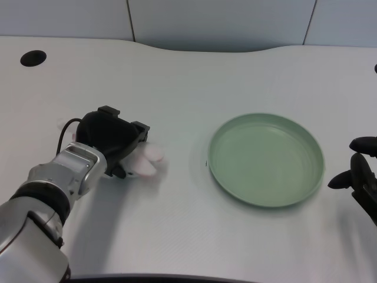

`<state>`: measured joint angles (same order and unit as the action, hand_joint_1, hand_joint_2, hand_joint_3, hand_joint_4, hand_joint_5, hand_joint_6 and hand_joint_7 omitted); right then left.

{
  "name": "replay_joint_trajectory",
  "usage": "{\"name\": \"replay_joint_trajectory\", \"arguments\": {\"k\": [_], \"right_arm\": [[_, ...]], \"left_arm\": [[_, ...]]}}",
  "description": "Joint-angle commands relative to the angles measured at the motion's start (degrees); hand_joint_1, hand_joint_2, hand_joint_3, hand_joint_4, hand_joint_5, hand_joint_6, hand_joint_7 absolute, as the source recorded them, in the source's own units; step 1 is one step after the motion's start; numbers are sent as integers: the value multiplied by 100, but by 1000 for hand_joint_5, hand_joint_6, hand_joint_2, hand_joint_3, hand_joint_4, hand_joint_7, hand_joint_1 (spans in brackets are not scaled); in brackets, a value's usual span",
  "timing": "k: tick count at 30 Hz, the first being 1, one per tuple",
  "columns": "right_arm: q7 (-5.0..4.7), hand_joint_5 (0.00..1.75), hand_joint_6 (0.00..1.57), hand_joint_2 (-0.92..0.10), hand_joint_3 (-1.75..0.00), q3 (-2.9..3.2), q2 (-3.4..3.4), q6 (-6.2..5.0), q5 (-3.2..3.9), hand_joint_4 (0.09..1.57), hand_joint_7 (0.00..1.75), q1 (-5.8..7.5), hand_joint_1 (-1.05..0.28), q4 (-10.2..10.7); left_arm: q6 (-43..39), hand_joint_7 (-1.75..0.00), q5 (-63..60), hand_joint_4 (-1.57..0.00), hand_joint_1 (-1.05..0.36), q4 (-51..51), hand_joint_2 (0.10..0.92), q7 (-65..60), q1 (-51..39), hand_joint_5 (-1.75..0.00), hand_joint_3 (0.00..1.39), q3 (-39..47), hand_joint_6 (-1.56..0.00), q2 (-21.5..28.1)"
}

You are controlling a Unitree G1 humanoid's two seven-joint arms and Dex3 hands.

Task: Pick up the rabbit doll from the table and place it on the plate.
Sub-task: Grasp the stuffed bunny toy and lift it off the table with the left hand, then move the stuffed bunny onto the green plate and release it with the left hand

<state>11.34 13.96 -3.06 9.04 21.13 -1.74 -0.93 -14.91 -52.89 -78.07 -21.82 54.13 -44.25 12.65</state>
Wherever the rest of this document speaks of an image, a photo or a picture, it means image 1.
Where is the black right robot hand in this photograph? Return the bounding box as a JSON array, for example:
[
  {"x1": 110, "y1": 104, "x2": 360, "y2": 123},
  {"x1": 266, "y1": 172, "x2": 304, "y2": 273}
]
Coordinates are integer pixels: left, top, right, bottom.
[{"x1": 328, "y1": 136, "x2": 377, "y2": 227}]

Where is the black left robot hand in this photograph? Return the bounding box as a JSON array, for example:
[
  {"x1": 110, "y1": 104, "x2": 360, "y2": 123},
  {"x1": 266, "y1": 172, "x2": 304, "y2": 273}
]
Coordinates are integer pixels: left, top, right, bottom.
[{"x1": 75, "y1": 105, "x2": 151, "y2": 179}]

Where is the white rabbit plush doll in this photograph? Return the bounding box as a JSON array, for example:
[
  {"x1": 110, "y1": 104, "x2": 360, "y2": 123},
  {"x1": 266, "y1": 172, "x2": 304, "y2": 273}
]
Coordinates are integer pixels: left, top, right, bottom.
[{"x1": 57, "y1": 117, "x2": 169, "y2": 179}]

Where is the green round plate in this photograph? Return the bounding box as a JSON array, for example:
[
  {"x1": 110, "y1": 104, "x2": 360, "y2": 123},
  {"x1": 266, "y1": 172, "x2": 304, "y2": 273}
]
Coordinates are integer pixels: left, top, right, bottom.
[{"x1": 207, "y1": 113, "x2": 325, "y2": 209}]

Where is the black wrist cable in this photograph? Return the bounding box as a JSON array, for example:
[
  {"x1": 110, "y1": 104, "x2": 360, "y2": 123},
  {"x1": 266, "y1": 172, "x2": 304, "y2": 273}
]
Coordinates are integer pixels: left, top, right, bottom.
[{"x1": 56, "y1": 118, "x2": 83, "y2": 155}]

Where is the black round cable grommet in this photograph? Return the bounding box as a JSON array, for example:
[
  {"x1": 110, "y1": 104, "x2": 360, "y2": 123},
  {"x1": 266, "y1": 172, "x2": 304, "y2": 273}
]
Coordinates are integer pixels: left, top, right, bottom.
[{"x1": 19, "y1": 50, "x2": 47, "y2": 67}]

